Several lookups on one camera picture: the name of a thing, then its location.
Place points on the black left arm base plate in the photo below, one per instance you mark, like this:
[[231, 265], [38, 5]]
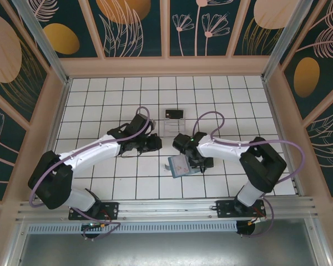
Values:
[[111, 210]]

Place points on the grey metal sheet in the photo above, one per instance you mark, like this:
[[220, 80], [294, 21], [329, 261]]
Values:
[[166, 249]]

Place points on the aluminium frame post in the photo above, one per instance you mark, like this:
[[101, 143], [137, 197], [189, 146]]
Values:
[[283, 41], [48, 52]]

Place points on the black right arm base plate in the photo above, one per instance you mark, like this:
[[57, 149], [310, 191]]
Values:
[[224, 209]]

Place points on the clear acrylic card stand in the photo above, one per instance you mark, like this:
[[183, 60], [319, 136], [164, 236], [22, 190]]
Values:
[[174, 127]]

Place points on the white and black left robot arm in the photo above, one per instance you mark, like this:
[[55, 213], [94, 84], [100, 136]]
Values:
[[94, 155]]

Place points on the black credit card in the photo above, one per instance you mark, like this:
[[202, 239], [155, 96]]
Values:
[[174, 113]]

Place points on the small green circuit board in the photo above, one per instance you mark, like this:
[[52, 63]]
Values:
[[93, 225]]

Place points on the aluminium mounting rail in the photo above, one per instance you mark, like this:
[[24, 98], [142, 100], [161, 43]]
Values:
[[166, 207]]

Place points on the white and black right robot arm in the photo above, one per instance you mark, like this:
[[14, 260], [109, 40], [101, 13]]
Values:
[[222, 152]]

